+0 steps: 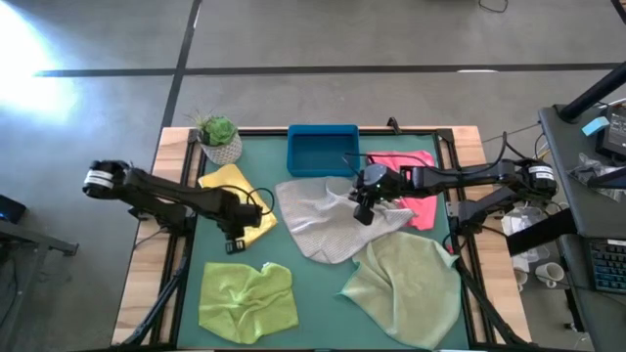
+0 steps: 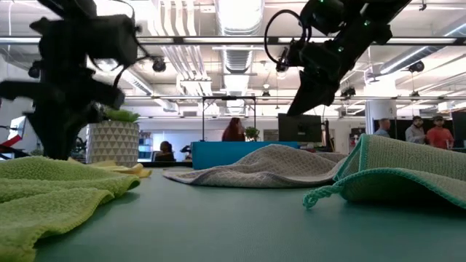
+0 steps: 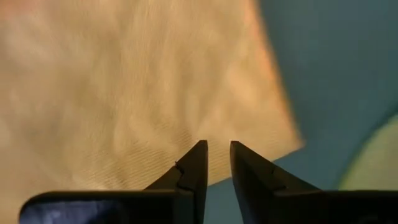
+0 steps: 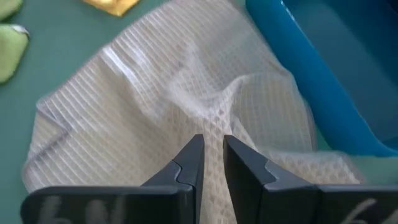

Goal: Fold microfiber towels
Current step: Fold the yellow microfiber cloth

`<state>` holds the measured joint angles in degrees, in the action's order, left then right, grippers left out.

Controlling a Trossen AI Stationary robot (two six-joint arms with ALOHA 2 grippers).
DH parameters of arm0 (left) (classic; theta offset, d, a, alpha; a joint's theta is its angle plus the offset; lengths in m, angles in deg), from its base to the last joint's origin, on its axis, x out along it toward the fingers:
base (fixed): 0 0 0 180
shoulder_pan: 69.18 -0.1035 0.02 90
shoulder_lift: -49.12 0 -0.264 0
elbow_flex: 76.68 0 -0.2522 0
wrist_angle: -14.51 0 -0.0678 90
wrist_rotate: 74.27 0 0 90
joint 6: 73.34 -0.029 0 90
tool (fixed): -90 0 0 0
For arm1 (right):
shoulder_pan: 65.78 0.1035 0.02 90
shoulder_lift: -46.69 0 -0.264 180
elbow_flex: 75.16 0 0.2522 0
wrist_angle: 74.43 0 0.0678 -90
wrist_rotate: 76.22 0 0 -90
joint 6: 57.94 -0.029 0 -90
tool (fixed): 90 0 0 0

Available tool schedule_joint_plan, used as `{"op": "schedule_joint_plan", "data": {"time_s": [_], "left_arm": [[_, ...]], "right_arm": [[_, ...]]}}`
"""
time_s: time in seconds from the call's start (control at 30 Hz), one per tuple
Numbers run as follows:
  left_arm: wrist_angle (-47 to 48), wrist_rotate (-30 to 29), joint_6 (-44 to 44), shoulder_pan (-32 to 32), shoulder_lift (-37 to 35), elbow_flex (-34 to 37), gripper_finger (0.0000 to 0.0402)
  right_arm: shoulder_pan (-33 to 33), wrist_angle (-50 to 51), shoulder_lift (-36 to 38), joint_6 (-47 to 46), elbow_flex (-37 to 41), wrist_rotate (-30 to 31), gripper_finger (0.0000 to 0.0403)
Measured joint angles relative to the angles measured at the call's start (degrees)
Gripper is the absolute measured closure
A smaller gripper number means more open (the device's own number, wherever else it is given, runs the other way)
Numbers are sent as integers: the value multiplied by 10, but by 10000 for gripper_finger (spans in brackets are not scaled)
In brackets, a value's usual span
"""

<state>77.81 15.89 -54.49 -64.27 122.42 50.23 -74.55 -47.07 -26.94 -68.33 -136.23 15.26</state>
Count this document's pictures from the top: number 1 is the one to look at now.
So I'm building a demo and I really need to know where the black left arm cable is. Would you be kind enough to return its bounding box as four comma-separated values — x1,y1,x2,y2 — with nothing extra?
214,184,277,217

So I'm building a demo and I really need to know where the potted succulent plant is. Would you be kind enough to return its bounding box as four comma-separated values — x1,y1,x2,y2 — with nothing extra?
184,109,245,167

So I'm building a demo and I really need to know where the blue plastic bin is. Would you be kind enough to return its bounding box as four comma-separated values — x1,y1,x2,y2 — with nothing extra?
286,123,362,179

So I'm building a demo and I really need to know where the yellow microfiber towel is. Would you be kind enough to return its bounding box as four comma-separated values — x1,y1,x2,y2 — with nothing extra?
197,162,280,249

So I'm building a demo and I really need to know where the black flat bar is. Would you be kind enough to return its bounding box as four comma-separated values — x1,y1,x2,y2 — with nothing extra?
505,207,580,257

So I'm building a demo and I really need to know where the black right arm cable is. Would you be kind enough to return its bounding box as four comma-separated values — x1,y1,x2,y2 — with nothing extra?
341,130,511,178

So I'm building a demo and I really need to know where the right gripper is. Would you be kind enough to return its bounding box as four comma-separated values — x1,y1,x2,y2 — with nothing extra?
349,164,408,227

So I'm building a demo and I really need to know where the black device with label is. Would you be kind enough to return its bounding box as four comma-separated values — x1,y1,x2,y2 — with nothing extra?
598,104,626,161

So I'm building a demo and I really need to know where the lime green microfiber towel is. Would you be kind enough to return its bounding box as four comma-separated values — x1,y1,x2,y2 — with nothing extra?
197,260,301,346

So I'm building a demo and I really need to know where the black aluminium rig frame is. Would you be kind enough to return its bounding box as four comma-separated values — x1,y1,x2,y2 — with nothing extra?
112,125,533,351

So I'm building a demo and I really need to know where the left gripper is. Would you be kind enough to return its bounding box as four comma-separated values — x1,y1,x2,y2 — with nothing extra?
217,202,264,256

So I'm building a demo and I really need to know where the pale green microfiber towel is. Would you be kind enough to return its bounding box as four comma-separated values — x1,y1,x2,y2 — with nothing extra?
335,230,464,351

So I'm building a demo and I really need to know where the grey side desk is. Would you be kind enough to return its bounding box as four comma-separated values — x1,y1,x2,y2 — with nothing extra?
537,103,626,352

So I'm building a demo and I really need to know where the clear plastic bag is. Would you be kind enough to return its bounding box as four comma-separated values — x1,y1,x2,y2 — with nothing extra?
500,203,552,273

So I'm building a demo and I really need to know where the black stand post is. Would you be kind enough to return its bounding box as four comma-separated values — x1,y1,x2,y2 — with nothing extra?
557,61,626,124

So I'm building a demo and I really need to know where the pink microfiber towel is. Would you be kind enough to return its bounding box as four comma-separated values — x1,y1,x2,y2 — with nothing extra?
366,150,439,233

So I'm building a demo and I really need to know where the black case with blue light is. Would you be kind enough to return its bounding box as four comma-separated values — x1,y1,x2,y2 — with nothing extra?
0,194,27,226

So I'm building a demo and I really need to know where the grey waffle weave towel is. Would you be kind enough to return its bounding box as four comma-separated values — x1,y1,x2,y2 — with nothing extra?
274,175,418,266

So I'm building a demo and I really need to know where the black backlit keyboard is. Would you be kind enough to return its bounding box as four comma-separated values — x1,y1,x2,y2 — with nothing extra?
588,237,626,295

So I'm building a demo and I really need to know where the light blue small box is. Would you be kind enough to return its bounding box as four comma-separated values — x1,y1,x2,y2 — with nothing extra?
581,115,611,138

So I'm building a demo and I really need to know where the crumpled plastic bag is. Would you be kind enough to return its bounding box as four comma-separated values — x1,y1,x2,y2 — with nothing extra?
567,152,626,202

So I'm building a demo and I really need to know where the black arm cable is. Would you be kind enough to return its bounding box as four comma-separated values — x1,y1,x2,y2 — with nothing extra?
341,130,511,178
214,184,277,217

